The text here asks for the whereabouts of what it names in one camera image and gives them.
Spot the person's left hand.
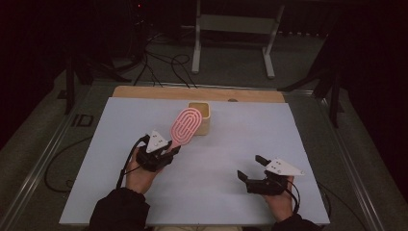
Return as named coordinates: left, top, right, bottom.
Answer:
left=124, top=146, right=162, bottom=195

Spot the aluminium rail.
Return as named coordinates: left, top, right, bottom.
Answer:
left=316, top=94, right=386, bottom=231
left=0, top=80, right=95, bottom=231

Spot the black thin cable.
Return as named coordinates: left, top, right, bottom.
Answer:
left=133, top=47, right=166, bottom=88

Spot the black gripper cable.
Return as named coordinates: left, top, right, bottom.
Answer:
left=115, top=134, right=150, bottom=191
left=282, top=178, right=302, bottom=217

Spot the black floor bracket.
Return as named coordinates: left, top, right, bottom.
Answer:
left=70, top=114, right=95, bottom=128

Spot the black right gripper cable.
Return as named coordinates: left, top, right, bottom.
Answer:
left=282, top=178, right=302, bottom=217

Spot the white metal stand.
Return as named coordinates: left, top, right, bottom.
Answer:
left=191, top=0, right=286, bottom=80

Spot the person's right hand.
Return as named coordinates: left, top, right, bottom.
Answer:
left=263, top=176, right=295, bottom=223

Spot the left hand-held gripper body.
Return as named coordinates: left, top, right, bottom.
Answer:
left=136, top=129, right=174, bottom=172

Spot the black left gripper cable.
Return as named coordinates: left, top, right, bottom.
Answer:
left=115, top=134, right=150, bottom=191

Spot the beige square cup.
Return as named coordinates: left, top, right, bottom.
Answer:
left=187, top=101, right=212, bottom=137

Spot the white table sheet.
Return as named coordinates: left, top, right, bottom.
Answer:
left=58, top=96, right=331, bottom=225

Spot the black looped cable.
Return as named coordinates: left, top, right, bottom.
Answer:
left=170, top=53, right=198, bottom=90

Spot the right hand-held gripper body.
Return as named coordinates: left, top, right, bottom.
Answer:
left=245, top=158, right=305, bottom=196

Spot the pink hairbrush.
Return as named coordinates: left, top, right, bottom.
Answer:
left=166, top=107, right=204, bottom=152

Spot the black floor cable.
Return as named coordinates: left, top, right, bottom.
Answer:
left=43, top=136, right=93, bottom=194

